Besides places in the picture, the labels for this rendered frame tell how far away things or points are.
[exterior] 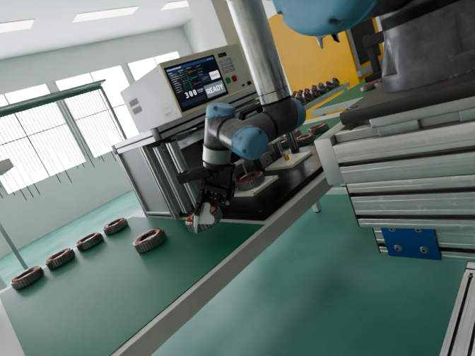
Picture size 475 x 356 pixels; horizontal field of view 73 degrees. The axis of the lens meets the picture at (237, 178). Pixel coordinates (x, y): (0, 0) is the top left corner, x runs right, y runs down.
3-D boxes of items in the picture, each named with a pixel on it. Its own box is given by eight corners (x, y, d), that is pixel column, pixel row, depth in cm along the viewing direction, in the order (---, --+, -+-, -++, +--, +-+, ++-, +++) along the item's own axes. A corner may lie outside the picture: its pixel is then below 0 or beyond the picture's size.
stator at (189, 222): (229, 211, 99) (224, 200, 98) (214, 229, 90) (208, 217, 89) (200, 218, 104) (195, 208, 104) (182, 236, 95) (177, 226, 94)
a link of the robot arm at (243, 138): (280, 119, 73) (250, 107, 81) (240, 138, 69) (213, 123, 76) (282, 148, 78) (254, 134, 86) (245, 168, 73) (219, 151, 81)
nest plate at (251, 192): (278, 177, 123) (278, 174, 123) (254, 196, 114) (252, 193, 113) (251, 180, 134) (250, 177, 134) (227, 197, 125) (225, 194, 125)
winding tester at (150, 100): (256, 86, 147) (239, 41, 142) (182, 116, 120) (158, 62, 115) (206, 106, 176) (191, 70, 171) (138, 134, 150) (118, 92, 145)
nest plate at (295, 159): (312, 153, 138) (311, 150, 137) (292, 167, 128) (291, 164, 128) (285, 157, 149) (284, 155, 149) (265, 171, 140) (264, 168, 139)
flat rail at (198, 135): (278, 101, 152) (276, 95, 151) (176, 151, 114) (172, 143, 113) (277, 102, 153) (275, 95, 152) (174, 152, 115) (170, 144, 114)
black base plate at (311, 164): (358, 142, 135) (356, 137, 134) (264, 221, 96) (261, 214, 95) (274, 155, 170) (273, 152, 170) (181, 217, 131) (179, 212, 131)
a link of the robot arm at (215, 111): (218, 110, 76) (199, 101, 82) (214, 153, 80) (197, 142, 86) (244, 108, 80) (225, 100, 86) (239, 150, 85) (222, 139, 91)
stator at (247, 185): (271, 177, 122) (267, 169, 121) (250, 191, 116) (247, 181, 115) (252, 179, 131) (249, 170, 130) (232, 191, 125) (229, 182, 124)
